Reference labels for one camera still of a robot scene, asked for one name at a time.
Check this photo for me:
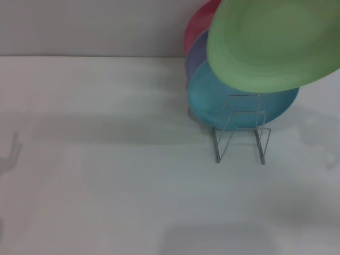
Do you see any teal blue plate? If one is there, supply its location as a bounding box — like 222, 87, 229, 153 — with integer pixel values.
187, 59, 300, 129

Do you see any chrome wire plate rack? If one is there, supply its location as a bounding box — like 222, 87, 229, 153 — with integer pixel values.
212, 95, 271, 165

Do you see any purple plate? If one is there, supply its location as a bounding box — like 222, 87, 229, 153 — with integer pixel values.
185, 28, 211, 80

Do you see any light green plate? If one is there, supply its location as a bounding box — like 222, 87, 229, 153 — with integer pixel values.
206, 0, 340, 94

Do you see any red pink plate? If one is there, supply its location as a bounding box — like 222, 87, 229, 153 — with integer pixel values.
183, 1, 222, 55

